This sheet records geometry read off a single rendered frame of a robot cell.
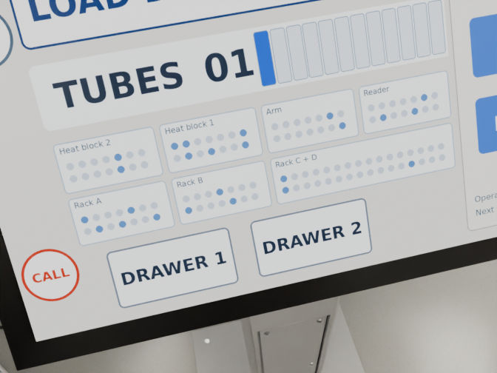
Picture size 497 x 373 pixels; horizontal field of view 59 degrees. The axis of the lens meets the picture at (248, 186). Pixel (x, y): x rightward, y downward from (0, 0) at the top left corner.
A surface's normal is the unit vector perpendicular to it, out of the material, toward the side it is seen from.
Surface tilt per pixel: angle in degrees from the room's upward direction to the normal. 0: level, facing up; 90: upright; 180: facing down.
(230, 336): 5
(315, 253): 50
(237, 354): 5
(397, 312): 0
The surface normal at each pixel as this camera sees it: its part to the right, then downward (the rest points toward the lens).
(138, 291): 0.12, 0.18
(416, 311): -0.06, -0.62
